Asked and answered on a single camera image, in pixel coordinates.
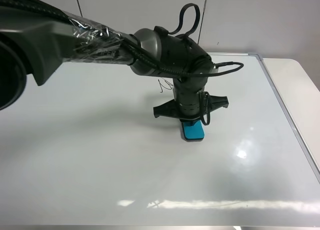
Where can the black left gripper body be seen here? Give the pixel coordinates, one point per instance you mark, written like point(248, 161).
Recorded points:
point(191, 102)

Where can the blue whiteboard eraser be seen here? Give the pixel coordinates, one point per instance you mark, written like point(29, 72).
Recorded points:
point(192, 131)

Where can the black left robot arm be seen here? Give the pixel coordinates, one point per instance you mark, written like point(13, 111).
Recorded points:
point(36, 38)

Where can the white whiteboard with aluminium frame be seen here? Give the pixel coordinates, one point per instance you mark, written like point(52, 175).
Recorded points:
point(85, 148)

